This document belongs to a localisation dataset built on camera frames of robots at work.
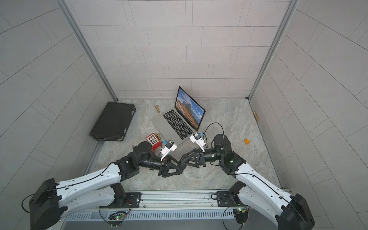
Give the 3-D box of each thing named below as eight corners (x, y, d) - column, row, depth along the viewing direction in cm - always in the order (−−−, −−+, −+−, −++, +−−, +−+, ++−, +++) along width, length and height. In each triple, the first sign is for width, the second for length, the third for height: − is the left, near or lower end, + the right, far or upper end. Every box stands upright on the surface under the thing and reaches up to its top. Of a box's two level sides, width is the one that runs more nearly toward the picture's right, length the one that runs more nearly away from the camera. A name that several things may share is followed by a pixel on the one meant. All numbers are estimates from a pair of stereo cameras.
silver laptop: (171, 149, 91) (168, 136, 78) (150, 121, 105) (144, 106, 92) (204, 126, 102) (207, 111, 89) (181, 103, 117) (180, 87, 103)
